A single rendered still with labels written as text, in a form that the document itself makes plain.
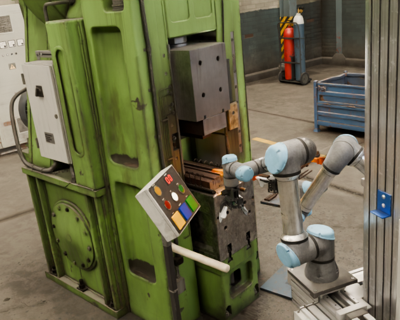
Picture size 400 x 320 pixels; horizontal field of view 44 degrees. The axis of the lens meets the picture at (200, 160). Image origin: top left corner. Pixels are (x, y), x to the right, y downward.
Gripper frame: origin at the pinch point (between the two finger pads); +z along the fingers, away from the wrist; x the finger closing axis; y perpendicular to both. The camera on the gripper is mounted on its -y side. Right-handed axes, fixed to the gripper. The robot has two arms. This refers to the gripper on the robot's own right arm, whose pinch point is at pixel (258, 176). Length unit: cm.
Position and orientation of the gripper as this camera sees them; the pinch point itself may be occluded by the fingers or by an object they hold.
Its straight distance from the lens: 288.7
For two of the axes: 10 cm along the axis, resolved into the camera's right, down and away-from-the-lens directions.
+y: 1.4, 9.4, 3.1
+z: -7.3, -1.2, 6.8
